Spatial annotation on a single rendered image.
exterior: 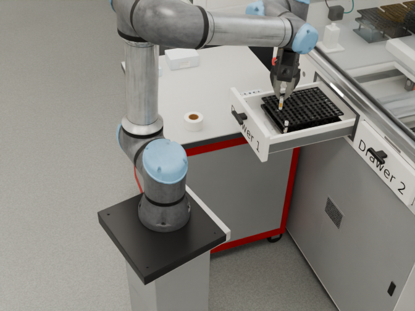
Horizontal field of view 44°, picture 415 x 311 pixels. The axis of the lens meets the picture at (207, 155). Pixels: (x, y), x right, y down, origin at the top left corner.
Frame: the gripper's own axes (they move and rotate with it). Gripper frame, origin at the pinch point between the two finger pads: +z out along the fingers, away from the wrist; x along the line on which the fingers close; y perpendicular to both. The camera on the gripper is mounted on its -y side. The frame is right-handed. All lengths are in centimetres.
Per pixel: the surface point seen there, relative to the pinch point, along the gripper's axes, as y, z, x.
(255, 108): 12.4, 14.2, 8.9
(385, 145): -11.0, 5.1, -32.7
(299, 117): 1.7, 8.0, -6.8
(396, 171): -17.5, 9.1, -36.7
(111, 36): 204, 99, 139
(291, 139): -7.2, 10.6, -4.9
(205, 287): -41, 50, 15
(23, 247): -4, 99, 108
